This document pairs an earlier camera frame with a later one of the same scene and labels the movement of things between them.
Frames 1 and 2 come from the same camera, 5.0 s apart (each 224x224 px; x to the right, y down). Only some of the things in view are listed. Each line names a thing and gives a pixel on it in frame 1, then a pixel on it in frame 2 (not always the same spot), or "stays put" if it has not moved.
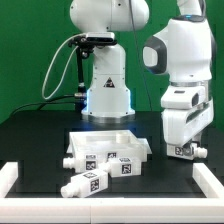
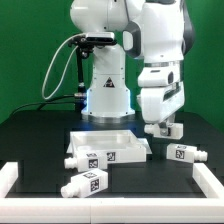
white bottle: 86,184 stays put
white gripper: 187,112 → 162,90
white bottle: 122,166 → 175,131
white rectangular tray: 120,144 stays put
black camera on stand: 84,45 stays put
